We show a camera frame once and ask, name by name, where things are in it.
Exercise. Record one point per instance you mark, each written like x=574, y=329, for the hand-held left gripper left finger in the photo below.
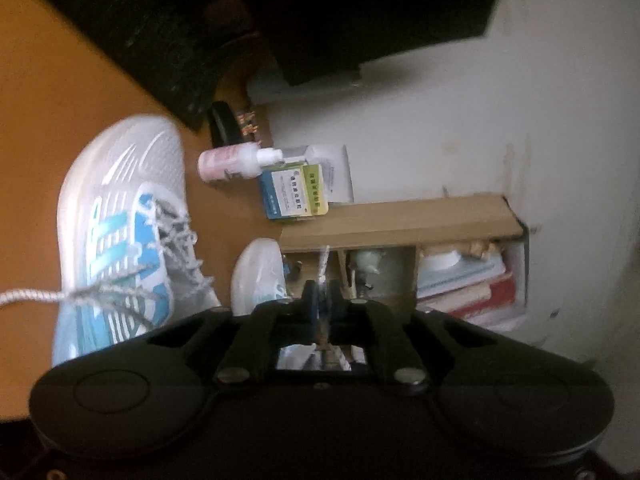
x=310, y=310

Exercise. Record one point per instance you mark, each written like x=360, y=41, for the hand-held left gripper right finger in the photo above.
x=330, y=310

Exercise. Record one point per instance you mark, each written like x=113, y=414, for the white and blue shoe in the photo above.
x=255, y=270
x=130, y=160

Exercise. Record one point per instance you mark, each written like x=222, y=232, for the white shoelace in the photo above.
x=30, y=296

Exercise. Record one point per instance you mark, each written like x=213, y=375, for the pale green figurine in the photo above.
x=367, y=262

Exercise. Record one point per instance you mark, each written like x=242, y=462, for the wooden shelf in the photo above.
x=400, y=220

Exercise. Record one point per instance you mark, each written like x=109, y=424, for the green and blue medicine box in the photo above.
x=290, y=190

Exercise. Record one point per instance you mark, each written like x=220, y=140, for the stack of books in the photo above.
x=465, y=285

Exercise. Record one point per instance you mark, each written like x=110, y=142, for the white paper box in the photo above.
x=336, y=170

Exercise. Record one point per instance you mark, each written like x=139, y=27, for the white plastic bottle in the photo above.
x=225, y=162

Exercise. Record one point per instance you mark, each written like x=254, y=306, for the large silver blister pack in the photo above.
x=248, y=125

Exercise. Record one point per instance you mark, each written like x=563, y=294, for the black computer mouse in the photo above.
x=222, y=125

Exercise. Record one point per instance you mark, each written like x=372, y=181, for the grey thermos bottle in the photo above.
x=300, y=91

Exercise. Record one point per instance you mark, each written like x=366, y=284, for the black computer monitor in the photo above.
x=375, y=0

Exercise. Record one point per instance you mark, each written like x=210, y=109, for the black keyboard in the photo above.
x=150, y=35

